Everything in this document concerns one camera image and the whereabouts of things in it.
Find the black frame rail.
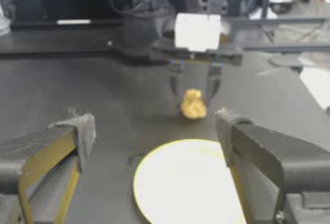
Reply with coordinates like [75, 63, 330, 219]
[0, 42, 330, 56]
[9, 15, 330, 31]

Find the white paper sheet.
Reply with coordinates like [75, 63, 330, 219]
[298, 67, 330, 110]

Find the grey round disc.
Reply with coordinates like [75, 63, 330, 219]
[268, 53, 303, 69]

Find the brown toy chicken wing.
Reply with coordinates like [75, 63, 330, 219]
[179, 88, 207, 121]

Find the white tape strip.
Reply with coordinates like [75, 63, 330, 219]
[55, 18, 92, 26]

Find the grey fabric cover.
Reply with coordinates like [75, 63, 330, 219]
[0, 0, 32, 37]

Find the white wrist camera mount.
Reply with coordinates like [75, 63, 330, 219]
[172, 13, 223, 53]

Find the yellow plate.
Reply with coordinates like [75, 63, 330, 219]
[132, 138, 248, 224]

